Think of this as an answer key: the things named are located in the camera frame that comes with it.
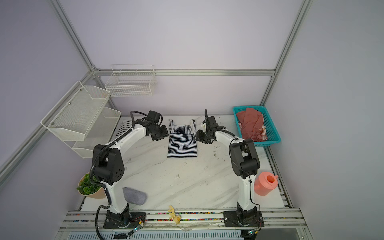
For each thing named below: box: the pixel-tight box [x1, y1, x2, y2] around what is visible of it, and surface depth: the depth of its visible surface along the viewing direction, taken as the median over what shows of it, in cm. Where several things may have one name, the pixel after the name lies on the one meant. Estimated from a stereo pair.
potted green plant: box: [76, 172, 106, 199], surface depth 74 cm
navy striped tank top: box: [167, 119, 197, 158], surface depth 103 cm
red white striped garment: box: [259, 120, 268, 142], surface depth 107 cm
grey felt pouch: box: [122, 187, 147, 206], surface depth 80 cm
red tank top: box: [236, 107, 265, 142], surface depth 112 cm
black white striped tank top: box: [115, 120, 133, 138], surface depth 113 cm
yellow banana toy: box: [168, 205, 182, 225], surface depth 76 cm
